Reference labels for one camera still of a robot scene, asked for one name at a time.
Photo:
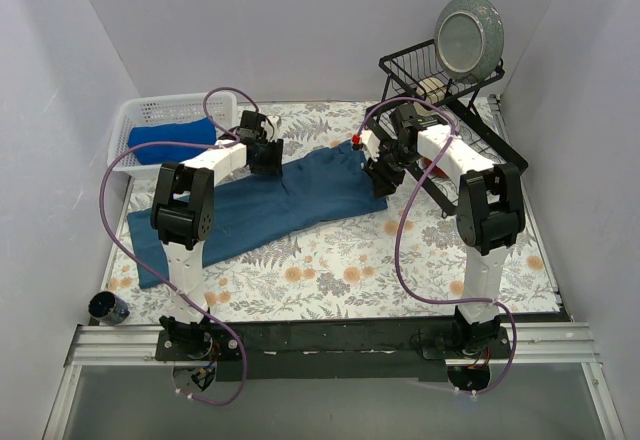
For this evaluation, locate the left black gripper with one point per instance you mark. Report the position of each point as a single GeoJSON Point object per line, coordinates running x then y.
{"type": "Point", "coordinates": [267, 158]}

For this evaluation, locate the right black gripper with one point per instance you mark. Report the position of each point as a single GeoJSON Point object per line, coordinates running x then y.
{"type": "Point", "coordinates": [382, 175]}

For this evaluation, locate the teal blue t shirt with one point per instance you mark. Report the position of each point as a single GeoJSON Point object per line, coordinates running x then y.
{"type": "Point", "coordinates": [326, 185]}

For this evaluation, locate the black wire dish rack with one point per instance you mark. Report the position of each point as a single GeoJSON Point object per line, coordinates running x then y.
{"type": "Point", "coordinates": [480, 130]}

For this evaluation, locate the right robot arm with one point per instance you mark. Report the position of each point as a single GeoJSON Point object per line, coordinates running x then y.
{"type": "Point", "coordinates": [489, 212]}

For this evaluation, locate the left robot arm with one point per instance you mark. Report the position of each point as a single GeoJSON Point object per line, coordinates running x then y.
{"type": "Point", "coordinates": [182, 215]}

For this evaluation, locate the red bowl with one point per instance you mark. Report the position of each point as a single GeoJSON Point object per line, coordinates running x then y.
{"type": "Point", "coordinates": [435, 171]}

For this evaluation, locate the bright blue t shirt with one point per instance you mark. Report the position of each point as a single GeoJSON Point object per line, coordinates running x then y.
{"type": "Point", "coordinates": [201, 131]}

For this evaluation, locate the cream ceramic cup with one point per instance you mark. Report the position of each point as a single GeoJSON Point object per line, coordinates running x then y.
{"type": "Point", "coordinates": [433, 88]}

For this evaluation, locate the white plastic basket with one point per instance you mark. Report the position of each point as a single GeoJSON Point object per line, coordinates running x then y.
{"type": "Point", "coordinates": [160, 110]}

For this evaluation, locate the grey green plate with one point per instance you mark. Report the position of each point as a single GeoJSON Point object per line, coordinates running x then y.
{"type": "Point", "coordinates": [469, 39]}

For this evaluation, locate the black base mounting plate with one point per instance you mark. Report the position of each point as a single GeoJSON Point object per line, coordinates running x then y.
{"type": "Point", "coordinates": [389, 348]}

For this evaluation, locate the black cylindrical cup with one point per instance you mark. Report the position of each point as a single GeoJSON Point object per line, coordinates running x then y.
{"type": "Point", "coordinates": [108, 308]}

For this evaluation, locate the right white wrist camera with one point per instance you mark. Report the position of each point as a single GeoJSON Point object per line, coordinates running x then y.
{"type": "Point", "coordinates": [368, 143]}

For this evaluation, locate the aluminium frame rail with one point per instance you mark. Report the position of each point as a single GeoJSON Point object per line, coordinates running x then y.
{"type": "Point", "coordinates": [135, 345]}

